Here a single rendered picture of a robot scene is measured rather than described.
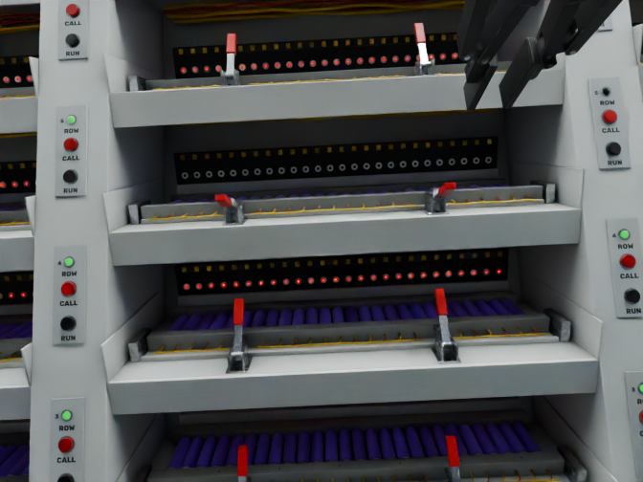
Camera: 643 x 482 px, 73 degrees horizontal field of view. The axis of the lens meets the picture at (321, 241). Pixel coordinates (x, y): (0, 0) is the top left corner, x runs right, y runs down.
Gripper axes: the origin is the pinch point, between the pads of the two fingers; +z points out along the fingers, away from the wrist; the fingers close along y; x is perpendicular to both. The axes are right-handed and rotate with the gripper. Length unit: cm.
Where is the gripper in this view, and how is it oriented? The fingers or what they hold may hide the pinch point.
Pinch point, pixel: (498, 77)
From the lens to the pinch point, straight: 49.1
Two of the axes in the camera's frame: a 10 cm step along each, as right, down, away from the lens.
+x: -0.4, -9.5, 3.0
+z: 0.2, 3.0, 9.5
